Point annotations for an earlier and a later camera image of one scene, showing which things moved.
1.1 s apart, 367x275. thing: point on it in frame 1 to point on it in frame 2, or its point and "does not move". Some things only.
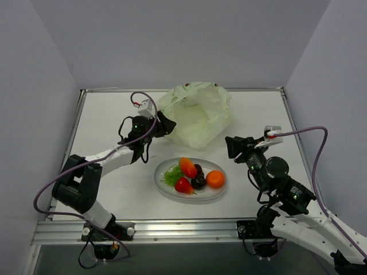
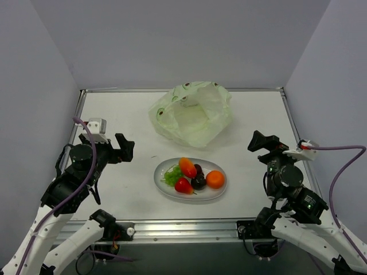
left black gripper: x=160 y=126 to x=115 y=153
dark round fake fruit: x=199 y=182 does not move
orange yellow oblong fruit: x=187 y=168 does not move
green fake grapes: x=171 y=176 does not move
